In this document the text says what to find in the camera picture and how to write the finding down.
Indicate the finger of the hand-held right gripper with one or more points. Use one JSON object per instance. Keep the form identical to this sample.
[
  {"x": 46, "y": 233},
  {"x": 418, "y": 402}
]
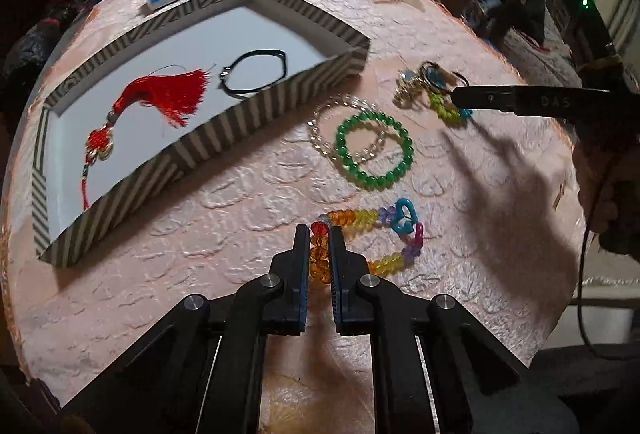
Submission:
[{"x": 500, "y": 99}]

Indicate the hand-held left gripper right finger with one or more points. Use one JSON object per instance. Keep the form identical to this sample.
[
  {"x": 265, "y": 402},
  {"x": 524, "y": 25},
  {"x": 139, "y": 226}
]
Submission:
[{"x": 336, "y": 286}]

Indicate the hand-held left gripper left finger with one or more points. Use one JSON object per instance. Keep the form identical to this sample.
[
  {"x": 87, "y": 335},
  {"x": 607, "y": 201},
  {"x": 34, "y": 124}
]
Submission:
[{"x": 301, "y": 286}]

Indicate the striped cardboard box tray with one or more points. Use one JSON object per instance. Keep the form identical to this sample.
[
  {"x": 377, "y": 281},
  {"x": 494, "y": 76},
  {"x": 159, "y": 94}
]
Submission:
[{"x": 225, "y": 134}]

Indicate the person's right hand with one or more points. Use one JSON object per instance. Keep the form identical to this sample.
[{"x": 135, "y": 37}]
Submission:
[{"x": 612, "y": 194}]

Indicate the red tassel knot ornament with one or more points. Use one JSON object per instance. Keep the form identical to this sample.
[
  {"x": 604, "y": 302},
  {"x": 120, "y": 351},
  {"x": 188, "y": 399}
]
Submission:
[{"x": 165, "y": 94}]

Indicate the black plastic bag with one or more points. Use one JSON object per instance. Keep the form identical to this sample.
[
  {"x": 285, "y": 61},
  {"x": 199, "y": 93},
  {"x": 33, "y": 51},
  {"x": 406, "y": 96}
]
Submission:
[{"x": 30, "y": 44}]

